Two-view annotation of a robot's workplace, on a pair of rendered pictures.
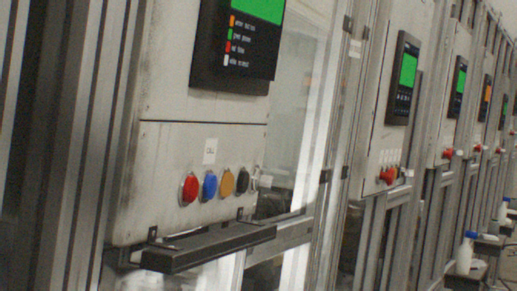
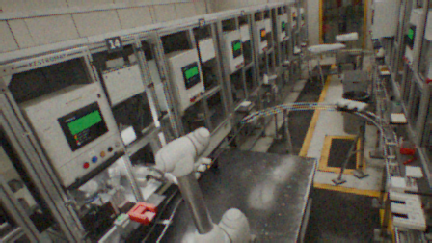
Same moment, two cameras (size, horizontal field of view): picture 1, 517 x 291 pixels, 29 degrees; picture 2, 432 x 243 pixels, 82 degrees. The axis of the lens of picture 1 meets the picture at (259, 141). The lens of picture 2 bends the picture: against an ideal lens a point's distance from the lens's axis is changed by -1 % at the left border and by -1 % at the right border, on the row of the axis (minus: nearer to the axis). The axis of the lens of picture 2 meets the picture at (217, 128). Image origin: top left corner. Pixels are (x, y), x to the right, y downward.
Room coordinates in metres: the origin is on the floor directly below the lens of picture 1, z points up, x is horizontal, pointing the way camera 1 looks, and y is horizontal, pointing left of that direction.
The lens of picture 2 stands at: (0.04, -1.00, 2.07)
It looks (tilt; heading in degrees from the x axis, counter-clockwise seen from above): 25 degrees down; 14
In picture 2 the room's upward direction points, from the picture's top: 11 degrees counter-clockwise
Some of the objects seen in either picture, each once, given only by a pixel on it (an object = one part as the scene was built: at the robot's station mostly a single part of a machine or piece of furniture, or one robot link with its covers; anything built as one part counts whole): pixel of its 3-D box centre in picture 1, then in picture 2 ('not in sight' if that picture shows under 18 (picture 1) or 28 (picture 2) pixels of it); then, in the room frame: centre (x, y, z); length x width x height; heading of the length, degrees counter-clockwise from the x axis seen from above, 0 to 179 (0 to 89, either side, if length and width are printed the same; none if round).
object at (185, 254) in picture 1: (216, 234); (100, 167); (1.12, 0.03, 1.37); 0.36 x 0.04 x 0.04; 163
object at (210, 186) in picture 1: (205, 185); not in sight; (1.13, 0.05, 1.42); 0.03 x 0.02 x 0.03; 163
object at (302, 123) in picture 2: not in sight; (311, 94); (5.86, -1.88, 0.01); 5.85 x 0.59 x 0.01; 163
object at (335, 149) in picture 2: not in sight; (342, 152); (3.28, -1.89, 0.01); 1.00 x 0.55 x 0.01; 163
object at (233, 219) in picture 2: not in sight; (234, 226); (1.17, -0.70, 0.85); 0.18 x 0.16 x 0.22; 140
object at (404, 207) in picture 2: not in sight; (404, 205); (1.34, -1.72, 0.84); 0.37 x 0.14 x 0.10; 163
